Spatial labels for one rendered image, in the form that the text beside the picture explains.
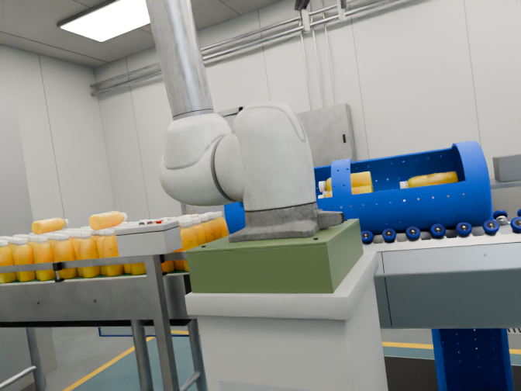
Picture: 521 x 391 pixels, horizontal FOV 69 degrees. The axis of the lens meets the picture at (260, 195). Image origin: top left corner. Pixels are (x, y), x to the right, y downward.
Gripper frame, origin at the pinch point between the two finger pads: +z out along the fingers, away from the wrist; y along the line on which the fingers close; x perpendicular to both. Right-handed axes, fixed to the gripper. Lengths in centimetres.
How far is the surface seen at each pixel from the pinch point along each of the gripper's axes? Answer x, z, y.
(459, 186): 6, 56, 38
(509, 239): 11, 73, 50
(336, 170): -4.1, 48.6, 1.8
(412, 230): 1, 70, 25
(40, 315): -76, 96, -105
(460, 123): 332, 68, -46
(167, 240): -51, 63, -37
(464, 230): 6, 70, 39
